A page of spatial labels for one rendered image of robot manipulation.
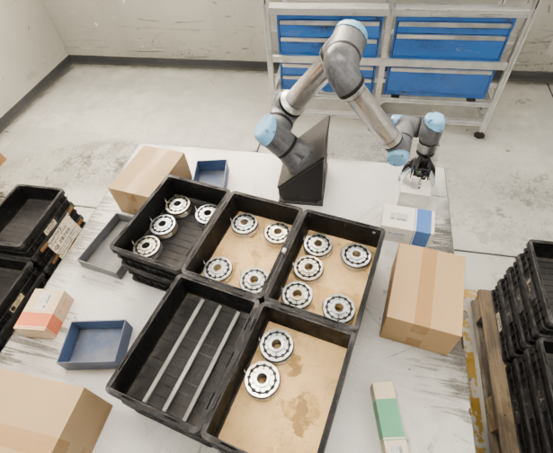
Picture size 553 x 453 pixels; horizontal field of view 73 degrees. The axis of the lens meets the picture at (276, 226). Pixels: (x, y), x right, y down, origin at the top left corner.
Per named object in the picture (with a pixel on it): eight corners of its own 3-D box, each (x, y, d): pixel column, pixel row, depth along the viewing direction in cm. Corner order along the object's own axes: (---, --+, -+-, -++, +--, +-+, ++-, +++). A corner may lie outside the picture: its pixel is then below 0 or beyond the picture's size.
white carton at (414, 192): (400, 175, 177) (404, 161, 170) (427, 179, 175) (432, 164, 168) (396, 206, 166) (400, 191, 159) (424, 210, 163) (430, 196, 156)
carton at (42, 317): (46, 297, 148) (35, 288, 142) (74, 299, 147) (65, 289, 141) (25, 336, 138) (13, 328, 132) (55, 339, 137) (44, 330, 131)
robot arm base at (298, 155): (294, 153, 169) (279, 139, 165) (317, 139, 158) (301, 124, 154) (285, 178, 162) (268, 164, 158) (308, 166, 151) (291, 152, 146)
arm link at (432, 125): (423, 109, 140) (448, 111, 138) (417, 132, 149) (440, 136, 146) (422, 120, 136) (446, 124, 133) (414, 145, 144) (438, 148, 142)
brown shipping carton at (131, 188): (162, 222, 169) (150, 198, 157) (121, 211, 175) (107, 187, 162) (192, 177, 186) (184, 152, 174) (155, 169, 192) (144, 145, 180)
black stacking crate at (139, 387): (188, 290, 133) (179, 273, 124) (264, 317, 125) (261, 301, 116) (120, 402, 111) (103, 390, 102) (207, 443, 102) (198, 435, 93)
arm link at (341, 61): (337, 58, 108) (416, 164, 133) (346, 35, 113) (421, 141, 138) (307, 75, 116) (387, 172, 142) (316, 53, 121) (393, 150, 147)
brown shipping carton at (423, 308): (446, 356, 123) (461, 336, 111) (379, 336, 129) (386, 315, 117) (451, 280, 141) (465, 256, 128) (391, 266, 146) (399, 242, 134)
